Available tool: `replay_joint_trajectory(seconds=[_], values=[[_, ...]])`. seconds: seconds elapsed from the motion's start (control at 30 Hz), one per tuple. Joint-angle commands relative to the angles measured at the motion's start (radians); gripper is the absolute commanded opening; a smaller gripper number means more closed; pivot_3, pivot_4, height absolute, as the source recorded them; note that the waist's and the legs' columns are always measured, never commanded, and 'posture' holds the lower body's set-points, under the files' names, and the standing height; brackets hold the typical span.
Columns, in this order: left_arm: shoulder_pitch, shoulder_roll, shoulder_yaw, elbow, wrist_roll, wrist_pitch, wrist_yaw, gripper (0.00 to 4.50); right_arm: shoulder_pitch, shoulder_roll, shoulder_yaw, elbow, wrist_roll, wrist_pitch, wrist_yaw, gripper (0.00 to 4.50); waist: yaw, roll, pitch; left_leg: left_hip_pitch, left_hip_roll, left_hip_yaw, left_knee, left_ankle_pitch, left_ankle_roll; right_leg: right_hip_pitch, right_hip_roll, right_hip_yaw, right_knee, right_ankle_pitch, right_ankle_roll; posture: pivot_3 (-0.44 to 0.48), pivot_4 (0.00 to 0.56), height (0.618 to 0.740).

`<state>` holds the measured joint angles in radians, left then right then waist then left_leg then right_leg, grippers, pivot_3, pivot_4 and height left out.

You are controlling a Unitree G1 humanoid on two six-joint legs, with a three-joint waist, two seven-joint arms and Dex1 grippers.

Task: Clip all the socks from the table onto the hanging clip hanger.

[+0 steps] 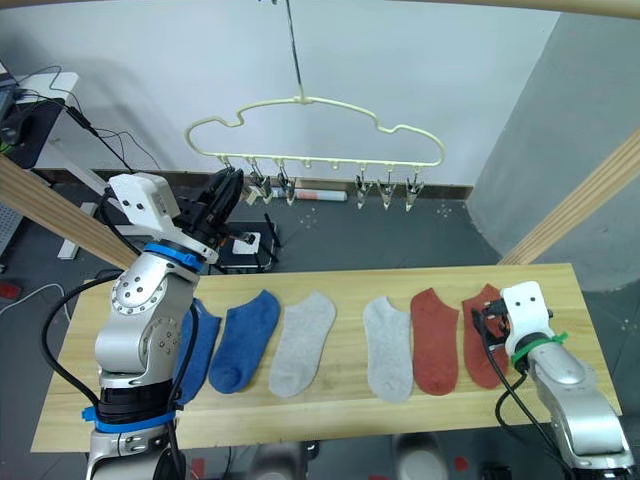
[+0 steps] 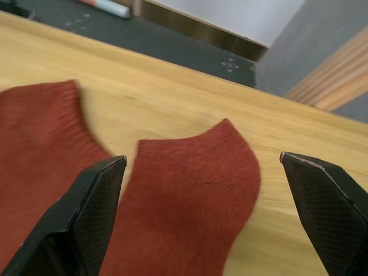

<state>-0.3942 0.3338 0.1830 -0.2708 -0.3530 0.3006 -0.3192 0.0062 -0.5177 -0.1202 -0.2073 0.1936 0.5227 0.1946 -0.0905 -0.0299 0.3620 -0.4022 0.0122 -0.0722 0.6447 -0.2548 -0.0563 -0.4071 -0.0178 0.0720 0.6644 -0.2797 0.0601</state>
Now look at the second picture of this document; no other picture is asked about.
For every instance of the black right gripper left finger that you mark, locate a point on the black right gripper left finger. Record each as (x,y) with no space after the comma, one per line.
(72,215)

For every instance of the brown wooden baseboard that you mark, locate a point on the brown wooden baseboard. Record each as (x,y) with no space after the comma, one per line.
(201,28)

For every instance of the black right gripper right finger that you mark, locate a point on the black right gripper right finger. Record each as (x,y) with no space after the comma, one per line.
(325,215)

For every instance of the white pink teal paper roll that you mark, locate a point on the white pink teal paper roll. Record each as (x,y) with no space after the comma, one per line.
(112,7)

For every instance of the red ankle sock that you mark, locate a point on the red ankle sock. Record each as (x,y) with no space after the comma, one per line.
(184,195)
(37,138)

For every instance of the light wooden slat panel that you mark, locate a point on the light wooden slat panel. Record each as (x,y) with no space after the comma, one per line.
(333,77)

